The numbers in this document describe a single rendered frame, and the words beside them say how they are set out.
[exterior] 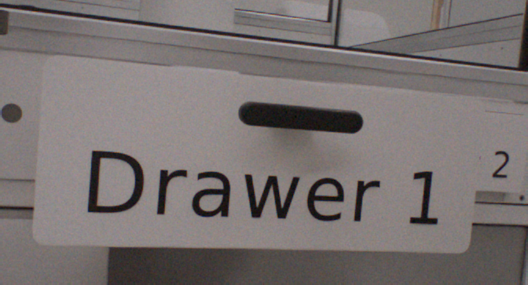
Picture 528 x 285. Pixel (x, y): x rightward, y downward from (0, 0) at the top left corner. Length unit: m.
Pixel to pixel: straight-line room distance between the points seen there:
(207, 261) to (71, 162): 0.42
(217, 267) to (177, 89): 0.43
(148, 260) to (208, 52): 0.27
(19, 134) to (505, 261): 0.69
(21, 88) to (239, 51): 0.25
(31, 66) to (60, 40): 0.04
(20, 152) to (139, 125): 0.36
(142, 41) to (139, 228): 0.37
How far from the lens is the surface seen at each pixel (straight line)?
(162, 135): 0.33
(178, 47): 0.68
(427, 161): 0.39
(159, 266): 0.72
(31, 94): 0.68
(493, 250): 0.90
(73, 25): 0.67
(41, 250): 0.55
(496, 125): 0.83
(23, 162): 0.68
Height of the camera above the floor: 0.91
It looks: 4 degrees down
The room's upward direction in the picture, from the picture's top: 5 degrees clockwise
